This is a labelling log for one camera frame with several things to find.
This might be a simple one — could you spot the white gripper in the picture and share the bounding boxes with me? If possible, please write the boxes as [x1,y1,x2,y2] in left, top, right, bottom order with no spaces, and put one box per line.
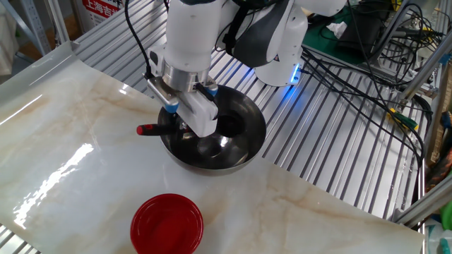
[168,90,220,139]

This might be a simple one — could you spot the black ladle red-tipped handle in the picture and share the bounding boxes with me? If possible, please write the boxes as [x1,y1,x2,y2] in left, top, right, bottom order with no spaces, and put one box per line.
[136,111,247,139]

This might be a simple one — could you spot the stainless steel bowl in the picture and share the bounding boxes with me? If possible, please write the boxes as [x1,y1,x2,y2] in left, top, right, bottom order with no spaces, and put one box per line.
[157,84,268,176]

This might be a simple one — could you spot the red plastic bowl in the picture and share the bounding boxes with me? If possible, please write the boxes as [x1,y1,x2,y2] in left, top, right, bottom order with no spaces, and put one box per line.
[129,193,205,254]

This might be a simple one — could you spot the marble pattern table mat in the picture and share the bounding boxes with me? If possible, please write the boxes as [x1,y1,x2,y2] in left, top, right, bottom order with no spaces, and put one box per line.
[0,40,425,254]

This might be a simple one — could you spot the red white sign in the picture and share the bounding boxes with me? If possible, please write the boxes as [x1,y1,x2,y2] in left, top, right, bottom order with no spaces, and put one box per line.
[75,0,125,28]

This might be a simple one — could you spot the green desk mat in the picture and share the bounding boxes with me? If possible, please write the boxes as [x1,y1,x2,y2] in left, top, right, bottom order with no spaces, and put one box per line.
[302,6,393,66]

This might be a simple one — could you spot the grey perforated shelf upright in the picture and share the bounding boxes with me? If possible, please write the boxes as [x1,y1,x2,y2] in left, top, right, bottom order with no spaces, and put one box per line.
[20,0,53,56]

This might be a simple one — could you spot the white cloth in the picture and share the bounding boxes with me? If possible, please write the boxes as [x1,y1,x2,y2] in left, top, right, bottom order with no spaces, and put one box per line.
[0,3,19,77]

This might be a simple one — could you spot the crumpled white paper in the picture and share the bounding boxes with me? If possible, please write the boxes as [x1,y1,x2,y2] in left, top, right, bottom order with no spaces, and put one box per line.
[325,20,349,40]

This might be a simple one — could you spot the black box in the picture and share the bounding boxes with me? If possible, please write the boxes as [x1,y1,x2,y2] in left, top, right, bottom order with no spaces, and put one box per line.
[335,1,386,60]

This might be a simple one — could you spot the grey slanted pole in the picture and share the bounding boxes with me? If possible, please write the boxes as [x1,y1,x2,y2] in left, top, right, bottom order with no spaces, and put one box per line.
[370,0,422,64]

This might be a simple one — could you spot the wooden plank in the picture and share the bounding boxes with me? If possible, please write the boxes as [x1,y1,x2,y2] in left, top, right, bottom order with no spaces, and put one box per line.
[425,63,452,167]

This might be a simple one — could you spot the colourful bag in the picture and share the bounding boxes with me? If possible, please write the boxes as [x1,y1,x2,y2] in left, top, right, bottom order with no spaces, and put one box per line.
[425,147,452,193]

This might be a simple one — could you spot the green plastic object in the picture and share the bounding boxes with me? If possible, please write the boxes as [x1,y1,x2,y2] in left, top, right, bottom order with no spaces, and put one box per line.
[439,200,452,231]

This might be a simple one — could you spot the teal object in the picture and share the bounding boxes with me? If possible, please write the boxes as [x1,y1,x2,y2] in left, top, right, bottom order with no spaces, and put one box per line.
[437,238,452,254]

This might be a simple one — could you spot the silver wrist camera blue caps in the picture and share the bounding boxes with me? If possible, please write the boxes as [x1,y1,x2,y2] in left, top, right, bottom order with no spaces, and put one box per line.
[146,75,220,114]

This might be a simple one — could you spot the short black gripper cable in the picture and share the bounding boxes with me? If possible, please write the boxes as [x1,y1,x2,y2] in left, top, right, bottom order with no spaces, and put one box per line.
[196,83,219,107]

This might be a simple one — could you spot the long black arm cable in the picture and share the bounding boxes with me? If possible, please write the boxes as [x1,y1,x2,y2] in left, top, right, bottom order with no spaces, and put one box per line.
[123,0,155,80]

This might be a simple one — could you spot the white metal post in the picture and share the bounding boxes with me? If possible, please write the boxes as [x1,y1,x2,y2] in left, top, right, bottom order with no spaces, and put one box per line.
[44,0,71,45]

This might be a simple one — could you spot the yellow green cable connector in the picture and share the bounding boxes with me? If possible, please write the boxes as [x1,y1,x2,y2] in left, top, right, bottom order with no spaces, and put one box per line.
[386,107,420,131]

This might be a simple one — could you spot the slanted aluminium frame beam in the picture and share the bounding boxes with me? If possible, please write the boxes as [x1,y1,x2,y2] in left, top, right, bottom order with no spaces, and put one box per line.
[398,33,452,104]

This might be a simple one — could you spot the aluminium frame corner beam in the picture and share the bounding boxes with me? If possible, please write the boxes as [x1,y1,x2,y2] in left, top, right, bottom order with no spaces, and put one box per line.
[391,176,452,227]

